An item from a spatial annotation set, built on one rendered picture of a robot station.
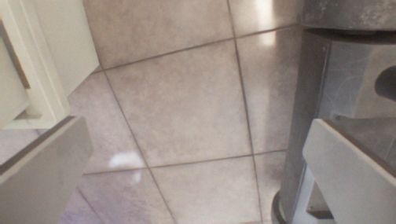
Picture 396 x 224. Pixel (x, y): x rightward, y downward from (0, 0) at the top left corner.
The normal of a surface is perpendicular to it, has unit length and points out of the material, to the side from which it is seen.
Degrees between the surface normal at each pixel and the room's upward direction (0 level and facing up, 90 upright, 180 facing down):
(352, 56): 45
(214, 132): 0
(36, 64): 90
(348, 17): 37
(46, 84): 90
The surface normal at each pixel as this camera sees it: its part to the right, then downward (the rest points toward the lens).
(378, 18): -0.39, 0.49
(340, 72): -0.77, 0.36
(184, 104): -0.09, 0.47
